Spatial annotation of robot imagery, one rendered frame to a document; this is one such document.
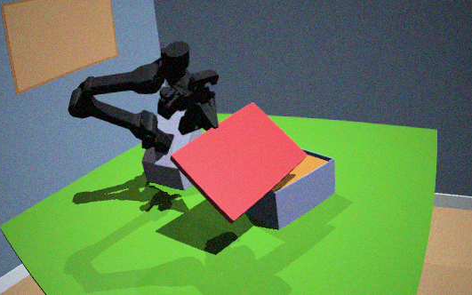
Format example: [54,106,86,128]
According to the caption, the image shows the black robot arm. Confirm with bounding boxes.
[68,41,190,154]

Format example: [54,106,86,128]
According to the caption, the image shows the pink rectangular panel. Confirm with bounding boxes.
[171,103,307,224]

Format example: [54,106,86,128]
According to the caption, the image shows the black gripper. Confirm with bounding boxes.
[173,69,219,135]

